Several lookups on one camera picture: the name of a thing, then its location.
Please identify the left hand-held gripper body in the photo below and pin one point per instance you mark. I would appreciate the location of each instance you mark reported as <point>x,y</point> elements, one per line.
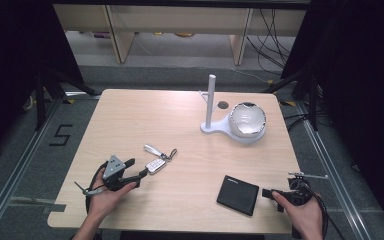
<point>113,168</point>

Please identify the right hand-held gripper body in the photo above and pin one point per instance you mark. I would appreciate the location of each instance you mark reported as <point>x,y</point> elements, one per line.
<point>300,193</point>

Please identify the silver car key with keyring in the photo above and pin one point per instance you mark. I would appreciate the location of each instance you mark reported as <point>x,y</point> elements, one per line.
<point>155,165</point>

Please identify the silver bowl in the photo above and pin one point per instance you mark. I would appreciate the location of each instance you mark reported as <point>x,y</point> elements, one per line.
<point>248,119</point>

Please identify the person's right hand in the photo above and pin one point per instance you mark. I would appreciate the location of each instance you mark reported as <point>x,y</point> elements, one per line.
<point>305,218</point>

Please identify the person's left hand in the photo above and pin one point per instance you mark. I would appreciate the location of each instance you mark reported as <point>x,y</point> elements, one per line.
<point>105,200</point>

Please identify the grey tape strip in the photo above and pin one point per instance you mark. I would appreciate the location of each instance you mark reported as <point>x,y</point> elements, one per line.
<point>53,208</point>

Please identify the black metal stand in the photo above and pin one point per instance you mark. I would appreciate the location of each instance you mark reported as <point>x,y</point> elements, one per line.
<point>40,100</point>
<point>312,103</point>

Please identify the white stand with pole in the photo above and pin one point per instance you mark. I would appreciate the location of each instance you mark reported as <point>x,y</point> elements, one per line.
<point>210,100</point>

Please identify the black curtain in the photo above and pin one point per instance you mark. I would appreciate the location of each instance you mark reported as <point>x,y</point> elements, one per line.
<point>16,50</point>
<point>356,66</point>

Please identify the yellow round object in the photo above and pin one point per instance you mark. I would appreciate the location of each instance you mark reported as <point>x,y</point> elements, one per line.
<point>183,34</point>

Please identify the light wooden desk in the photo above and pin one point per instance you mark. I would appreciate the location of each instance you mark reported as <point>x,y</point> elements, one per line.
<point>180,20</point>

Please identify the aluminium floor rail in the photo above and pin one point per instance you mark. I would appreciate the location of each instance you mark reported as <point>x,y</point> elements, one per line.
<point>16,170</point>
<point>331,170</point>

